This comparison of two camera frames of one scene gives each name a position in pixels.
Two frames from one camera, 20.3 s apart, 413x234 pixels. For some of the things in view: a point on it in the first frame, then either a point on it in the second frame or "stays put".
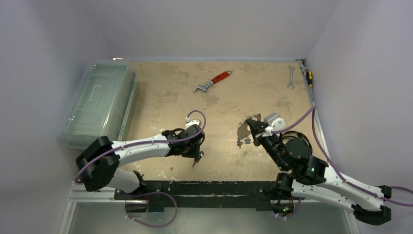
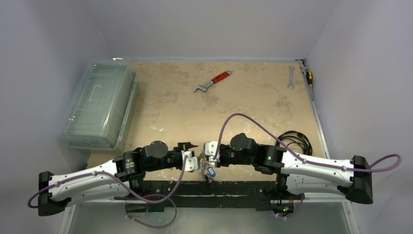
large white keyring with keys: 244,129 -> 207,172
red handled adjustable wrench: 217,78 stays put
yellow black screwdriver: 309,78 stays put
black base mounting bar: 158,194 stays put
